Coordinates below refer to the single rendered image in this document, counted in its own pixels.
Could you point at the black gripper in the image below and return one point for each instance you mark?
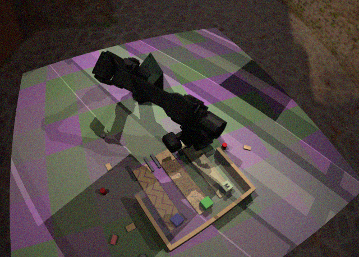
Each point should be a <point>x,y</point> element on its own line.
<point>172,141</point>

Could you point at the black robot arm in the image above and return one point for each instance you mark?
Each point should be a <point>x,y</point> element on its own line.
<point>187,110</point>

